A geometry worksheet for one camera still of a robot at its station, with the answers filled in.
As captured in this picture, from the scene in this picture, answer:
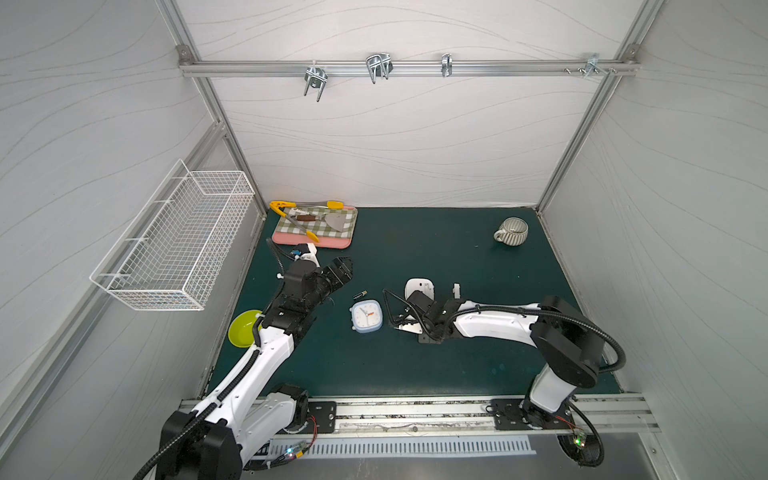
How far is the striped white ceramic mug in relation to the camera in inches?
41.9

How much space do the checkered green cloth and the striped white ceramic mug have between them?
22.1 inches

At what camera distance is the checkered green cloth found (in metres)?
1.14
